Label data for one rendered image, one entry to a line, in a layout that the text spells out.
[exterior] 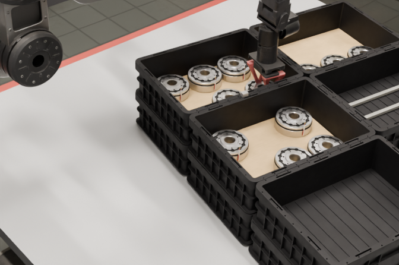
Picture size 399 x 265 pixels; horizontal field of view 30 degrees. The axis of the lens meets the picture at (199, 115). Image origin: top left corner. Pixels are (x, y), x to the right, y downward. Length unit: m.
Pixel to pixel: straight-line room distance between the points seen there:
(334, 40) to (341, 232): 0.89
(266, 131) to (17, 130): 0.75
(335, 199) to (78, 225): 0.66
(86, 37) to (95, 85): 1.61
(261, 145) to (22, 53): 0.69
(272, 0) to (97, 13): 2.38
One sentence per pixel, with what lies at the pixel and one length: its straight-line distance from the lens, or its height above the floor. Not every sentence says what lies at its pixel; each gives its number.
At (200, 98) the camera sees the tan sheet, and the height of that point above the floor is 0.83.
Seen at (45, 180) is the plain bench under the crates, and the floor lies 0.70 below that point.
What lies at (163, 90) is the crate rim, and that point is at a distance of 2.01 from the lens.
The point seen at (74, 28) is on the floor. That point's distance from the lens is 4.11.
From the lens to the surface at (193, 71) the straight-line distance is 2.21.
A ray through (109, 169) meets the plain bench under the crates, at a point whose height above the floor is 0.70.
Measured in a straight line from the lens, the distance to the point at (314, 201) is 1.87.
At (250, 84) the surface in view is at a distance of 2.18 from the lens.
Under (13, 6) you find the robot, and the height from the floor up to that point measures 1.27.
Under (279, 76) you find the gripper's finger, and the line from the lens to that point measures 2.09.
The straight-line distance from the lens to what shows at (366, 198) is 1.91.
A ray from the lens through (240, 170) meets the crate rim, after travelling 1.77.
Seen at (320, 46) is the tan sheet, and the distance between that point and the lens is 2.46.
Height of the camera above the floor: 2.10
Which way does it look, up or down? 37 degrees down
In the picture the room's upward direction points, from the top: 4 degrees clockwise
